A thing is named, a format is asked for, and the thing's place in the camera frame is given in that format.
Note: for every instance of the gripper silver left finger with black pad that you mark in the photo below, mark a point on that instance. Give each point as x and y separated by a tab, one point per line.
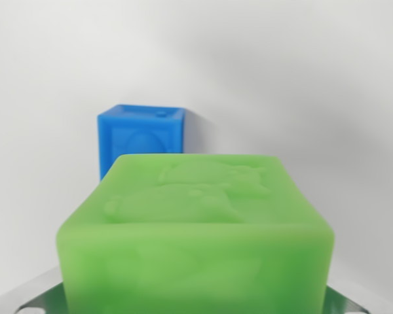
36	299

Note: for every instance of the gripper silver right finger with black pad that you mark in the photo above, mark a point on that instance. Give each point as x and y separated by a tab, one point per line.
340	302

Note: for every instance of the green embossed cube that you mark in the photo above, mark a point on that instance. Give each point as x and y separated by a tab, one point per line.
196	255

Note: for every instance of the blue embossed cube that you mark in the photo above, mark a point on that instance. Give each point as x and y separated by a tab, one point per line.
131	131

